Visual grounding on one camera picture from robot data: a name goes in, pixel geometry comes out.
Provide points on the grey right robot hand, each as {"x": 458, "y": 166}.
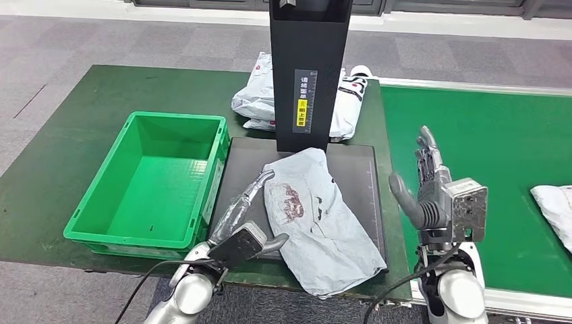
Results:
{"x": 433, "y": 210}

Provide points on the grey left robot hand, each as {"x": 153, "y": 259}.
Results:
{"x": 234, "y": 210}

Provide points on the grey parcel bag red print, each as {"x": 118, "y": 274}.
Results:
{"x": 321, "y": 223}

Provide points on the grey parcel bag red streak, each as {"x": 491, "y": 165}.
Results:
{"x": 556, "y": 210}

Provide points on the bright green conveyor belt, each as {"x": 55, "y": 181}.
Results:
{"x": 491, "y": 134}

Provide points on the grey parcel bag red dot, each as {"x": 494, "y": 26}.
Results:
{"x": 257, "y": 98}

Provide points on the white parcel bag black lettering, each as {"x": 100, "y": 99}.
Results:
{"x": 348, "y": 112}

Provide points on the black inbound scanner machine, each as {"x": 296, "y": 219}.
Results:
{"x": 308, "y": 44}

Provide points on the green plastic crate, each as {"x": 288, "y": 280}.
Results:
{"x": 152, "y": 188}

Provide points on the yellow and grey ruler label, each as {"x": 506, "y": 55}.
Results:
{"x": 305, "y": 89}

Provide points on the dark green table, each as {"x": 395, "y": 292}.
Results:
{"x": 67, "y": 134}

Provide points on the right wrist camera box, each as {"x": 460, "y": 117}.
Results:
{"x": 469, "y": 210}

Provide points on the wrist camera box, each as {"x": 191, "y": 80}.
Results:
{"x": 469, "y": 210}
{"x": 239, "y": 246}

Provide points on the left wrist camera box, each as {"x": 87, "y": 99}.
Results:
{"x": 239, "y": 246}

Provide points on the pale conveyor side rail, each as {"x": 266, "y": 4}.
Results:
{"x": 527, "y": 306}
{"x": 469, "y": 86}

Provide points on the grey window frame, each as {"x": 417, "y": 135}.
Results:
{"x": 447, "y": 5}

